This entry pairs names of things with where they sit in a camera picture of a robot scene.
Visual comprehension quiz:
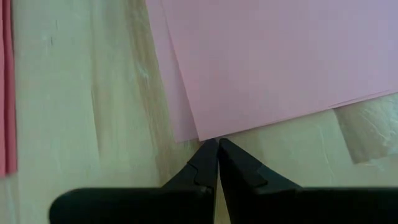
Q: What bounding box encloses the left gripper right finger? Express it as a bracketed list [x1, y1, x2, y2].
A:
[219, 139, 398, 224]

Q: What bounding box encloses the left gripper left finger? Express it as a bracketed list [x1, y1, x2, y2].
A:
[49, 139, 219, 224]

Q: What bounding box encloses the pink paper sheet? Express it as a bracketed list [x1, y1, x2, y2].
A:
[160, 0, 398, 142]
[145, 0, 398, 144]

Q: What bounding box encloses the red paper sheet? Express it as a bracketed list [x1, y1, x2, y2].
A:
[0, 0, 19, 179]

